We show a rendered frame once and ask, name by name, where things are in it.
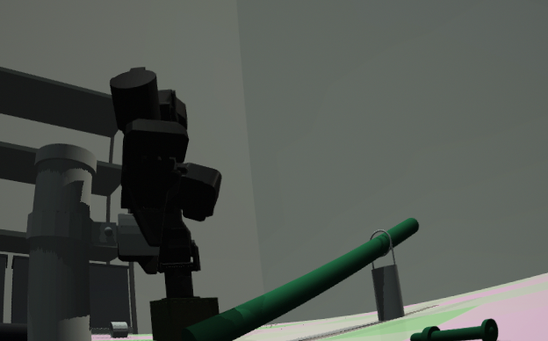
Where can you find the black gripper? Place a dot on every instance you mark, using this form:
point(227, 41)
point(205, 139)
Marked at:
point(149, 181)

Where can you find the grey post with cap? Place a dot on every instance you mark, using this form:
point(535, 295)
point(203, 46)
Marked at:
point(58, 277)

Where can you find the dark green bolt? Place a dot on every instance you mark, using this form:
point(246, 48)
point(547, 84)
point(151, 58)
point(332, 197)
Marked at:
point(488, 331)

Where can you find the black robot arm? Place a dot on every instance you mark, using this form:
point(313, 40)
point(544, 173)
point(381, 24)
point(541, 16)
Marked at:
point(135, 96)

